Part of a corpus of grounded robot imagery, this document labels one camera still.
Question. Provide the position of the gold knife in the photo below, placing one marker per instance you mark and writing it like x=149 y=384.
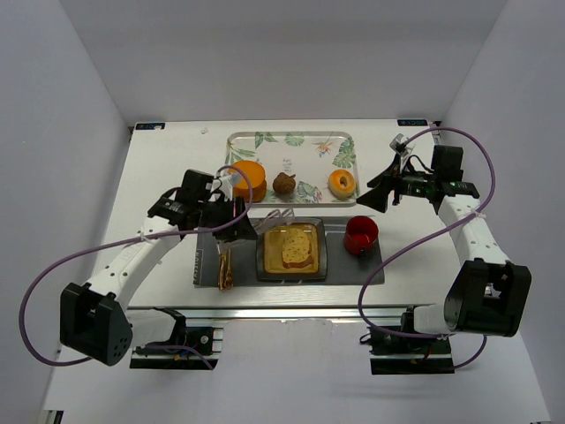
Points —
x=223 y=272

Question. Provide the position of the blue label right corner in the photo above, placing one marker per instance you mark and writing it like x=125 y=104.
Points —
x=410 y=122

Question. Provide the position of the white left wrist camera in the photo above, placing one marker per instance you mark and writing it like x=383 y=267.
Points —
x=223 y=186

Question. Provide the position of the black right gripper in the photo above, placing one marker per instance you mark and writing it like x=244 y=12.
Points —
x=395 y=188

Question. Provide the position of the aluminium table edge rail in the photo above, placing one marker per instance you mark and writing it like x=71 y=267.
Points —
x=283 y=313

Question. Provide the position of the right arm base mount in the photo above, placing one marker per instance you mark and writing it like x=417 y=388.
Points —
x=393 y=354

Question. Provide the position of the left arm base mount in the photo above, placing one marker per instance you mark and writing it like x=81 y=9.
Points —
x=165 y=339

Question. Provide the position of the herb bread slice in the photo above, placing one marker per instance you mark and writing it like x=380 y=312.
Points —
x=296 y=249

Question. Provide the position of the brown chocolate pastry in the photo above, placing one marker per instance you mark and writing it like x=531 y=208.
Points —
x=284 y=184

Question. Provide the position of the round orange cake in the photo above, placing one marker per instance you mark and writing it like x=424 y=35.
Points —
x=256 y=175

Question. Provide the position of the floral serving tray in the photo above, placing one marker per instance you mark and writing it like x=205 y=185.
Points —
x=311 y=158

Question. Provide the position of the blue label left corner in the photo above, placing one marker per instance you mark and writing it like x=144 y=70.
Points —
x=155 y=126

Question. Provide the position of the square dark glass plate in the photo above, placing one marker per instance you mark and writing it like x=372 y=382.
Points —
x=269 y=266

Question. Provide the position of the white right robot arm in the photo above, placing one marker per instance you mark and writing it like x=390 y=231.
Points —
x=489 y=293

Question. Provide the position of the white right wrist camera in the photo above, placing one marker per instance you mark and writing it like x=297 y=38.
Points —
x=401 y=148

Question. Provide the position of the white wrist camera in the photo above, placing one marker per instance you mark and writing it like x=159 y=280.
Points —
x=223 y=186
x=401 y=148

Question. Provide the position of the glazed ring doughnut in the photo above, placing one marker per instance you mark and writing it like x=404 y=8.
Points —
x=342 y=184

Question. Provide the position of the grey striped placemat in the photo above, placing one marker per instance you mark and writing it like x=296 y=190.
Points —
x=342 y=268

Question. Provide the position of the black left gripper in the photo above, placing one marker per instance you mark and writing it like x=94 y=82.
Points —
x=230 y=219

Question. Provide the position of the blue label corner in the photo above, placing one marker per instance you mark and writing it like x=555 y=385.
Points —
x=410 y=122
x=155 y=126

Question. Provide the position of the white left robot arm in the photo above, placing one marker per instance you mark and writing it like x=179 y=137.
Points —
x=94 y=316

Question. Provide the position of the red mug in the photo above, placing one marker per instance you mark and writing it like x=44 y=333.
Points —
x=361 y=233

